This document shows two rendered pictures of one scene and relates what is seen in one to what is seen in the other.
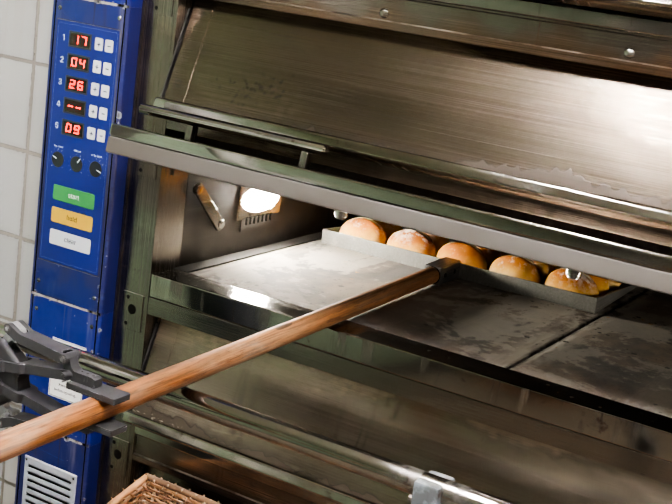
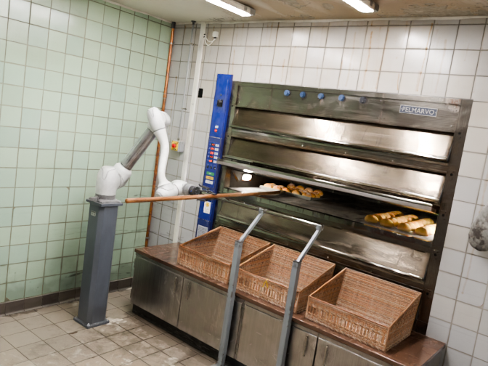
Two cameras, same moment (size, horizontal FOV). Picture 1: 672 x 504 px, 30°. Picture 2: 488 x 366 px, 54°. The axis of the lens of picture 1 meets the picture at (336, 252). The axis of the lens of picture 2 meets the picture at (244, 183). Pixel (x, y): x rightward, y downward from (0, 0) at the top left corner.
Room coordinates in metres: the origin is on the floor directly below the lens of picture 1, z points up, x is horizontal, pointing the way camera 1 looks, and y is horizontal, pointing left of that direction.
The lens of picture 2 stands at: (-2.07, -0.53, 1.76)
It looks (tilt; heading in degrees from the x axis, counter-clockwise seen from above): 7 degrees down; 9
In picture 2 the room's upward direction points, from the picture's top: 8 degrees clockwise
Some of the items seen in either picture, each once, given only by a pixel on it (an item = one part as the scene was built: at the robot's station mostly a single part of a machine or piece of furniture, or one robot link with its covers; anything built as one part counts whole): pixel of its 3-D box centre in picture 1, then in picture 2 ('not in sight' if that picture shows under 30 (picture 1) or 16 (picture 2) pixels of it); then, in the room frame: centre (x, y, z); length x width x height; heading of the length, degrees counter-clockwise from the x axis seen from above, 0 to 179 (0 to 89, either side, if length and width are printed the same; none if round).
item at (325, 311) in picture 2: not in sight; (363, 305); (1.00, -0.92, 0.72); 0.56 x 0.49 x 0.28; 60
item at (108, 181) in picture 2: not in sight; (107, 179); (1.41, 1.11, 1.17); 0.18 x 0.16 x 0.22; 5
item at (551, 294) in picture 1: (488, 254); (294, 192); (2.38, -0.30, 1.19); 0.55 x 0.36 x 0.03; 63
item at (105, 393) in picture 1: (98, 390); not in sight; (1.33, 0.25, 1.21); 0.07 x 0.03 x 0.01; 62
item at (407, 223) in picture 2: not in sight; (409, 221); (1.65, -1.22, 1.21); 0.61 x 0.48 x 0.06; 151
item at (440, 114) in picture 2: not in sight; (332, 103); (1.56, -0.51, 1.99); 1.80 x 0.08 x 0.21; 61
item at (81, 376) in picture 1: (81, 369); not in sight; (1.35, 0.27, 1.23); 0.05 x 0.01 x 0.03; 62
